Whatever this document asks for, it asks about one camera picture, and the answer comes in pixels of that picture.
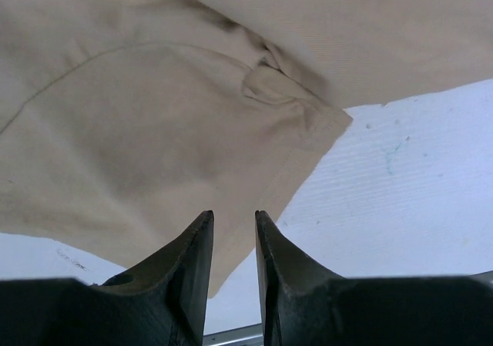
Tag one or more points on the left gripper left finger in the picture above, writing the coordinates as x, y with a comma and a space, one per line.
162, 299

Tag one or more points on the beige t shirt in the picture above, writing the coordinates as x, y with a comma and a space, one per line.
122, 120

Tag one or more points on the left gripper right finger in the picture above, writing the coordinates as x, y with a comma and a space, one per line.
297, 306

